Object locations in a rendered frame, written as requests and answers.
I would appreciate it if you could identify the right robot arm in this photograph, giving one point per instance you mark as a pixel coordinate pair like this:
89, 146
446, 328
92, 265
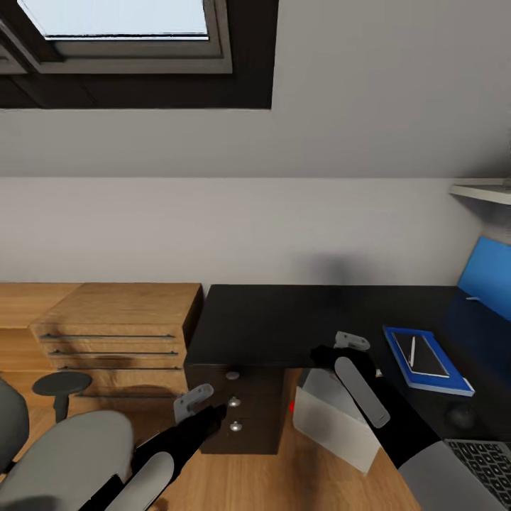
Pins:
434, 474

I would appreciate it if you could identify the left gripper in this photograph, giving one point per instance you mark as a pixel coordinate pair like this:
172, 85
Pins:
205, 423

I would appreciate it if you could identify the keyboard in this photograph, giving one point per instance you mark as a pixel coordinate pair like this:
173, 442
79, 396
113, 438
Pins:
489, 462

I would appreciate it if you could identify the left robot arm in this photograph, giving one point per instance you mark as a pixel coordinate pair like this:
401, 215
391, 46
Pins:
160, 460

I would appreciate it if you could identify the swivel chair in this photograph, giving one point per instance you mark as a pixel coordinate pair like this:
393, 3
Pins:
72, 460

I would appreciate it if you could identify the notebook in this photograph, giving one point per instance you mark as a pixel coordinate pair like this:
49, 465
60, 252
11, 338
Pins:
425, 360

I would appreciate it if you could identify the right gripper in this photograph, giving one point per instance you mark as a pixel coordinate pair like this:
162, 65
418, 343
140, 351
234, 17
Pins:
324, 356

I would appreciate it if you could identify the mouse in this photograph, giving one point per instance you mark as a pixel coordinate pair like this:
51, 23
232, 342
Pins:
461, 417

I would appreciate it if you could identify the folder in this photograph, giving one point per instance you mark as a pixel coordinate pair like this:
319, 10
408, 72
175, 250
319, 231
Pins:
455, 384

